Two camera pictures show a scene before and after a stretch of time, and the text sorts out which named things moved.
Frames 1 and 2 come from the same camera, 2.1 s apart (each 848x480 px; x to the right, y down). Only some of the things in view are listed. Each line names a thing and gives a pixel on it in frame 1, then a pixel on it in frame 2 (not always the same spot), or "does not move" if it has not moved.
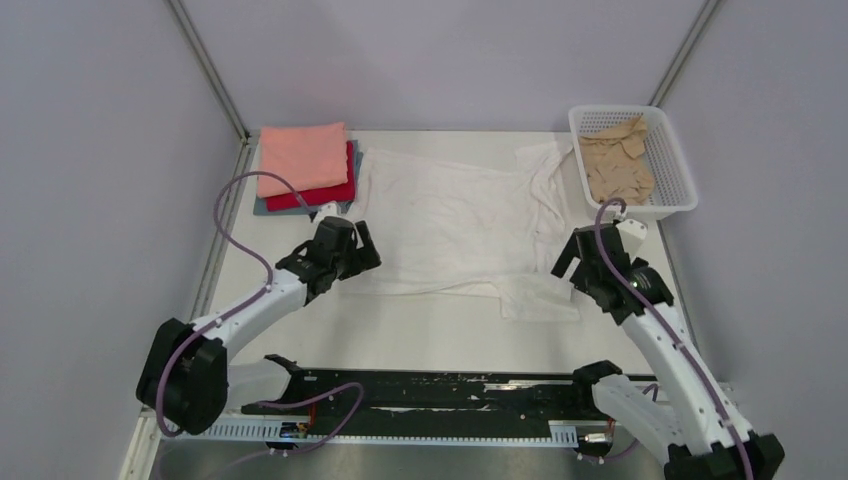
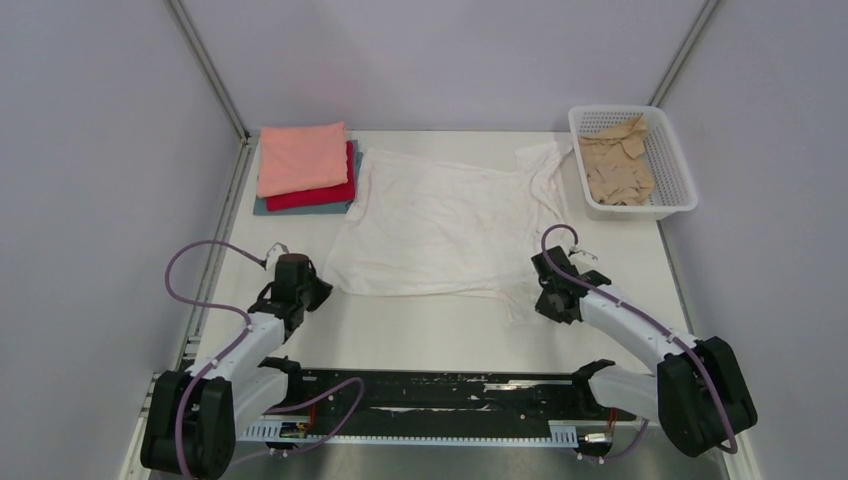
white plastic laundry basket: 629,152 does not move
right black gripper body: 633,262 → 545,307
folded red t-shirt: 330,194 does not move
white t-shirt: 440,227 does not move
